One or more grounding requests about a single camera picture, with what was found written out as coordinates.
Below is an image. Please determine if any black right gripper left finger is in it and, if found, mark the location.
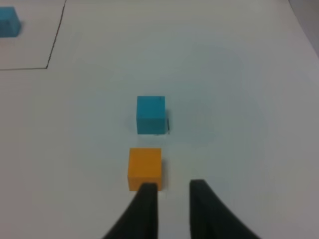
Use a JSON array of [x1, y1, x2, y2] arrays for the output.
[[104, 183, 159, 239]]

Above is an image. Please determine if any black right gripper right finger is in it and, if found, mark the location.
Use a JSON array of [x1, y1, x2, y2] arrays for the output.
[[189, 179, 258, 239]]

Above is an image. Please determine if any orange block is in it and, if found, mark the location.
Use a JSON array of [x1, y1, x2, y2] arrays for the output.
[[128, 148, 162, 192]]

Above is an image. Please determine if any blue template block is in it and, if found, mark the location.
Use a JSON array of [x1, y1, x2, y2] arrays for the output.
[[0, 6, 21, 38]]

